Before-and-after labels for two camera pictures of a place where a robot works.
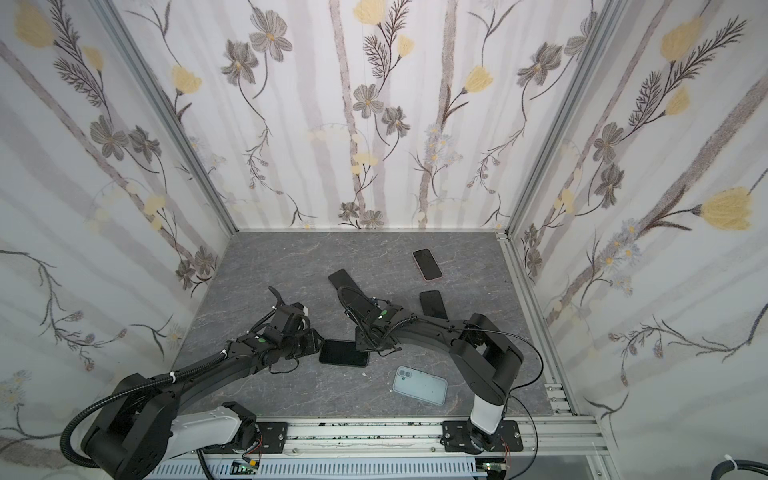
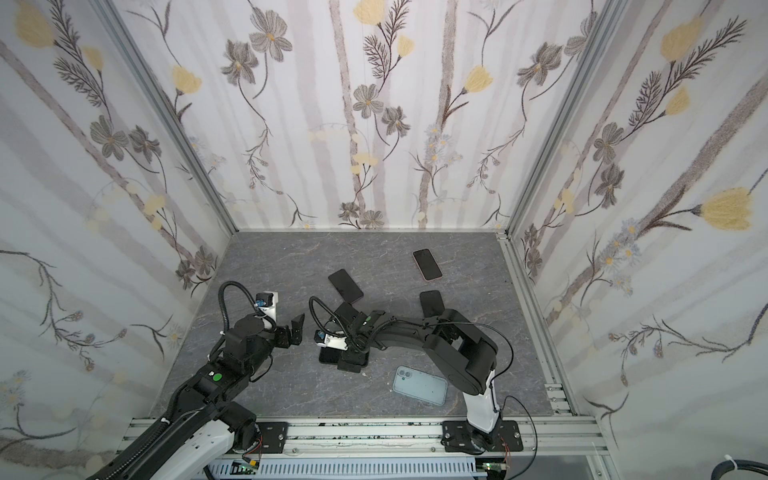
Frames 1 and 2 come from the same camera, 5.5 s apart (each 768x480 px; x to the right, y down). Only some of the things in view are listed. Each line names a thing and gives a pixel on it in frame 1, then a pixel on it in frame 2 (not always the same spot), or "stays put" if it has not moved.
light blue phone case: (421, 385) stays put
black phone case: (432, 304) stays put
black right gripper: (368, 313) to (346, 352)
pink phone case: (427, 264) stays put
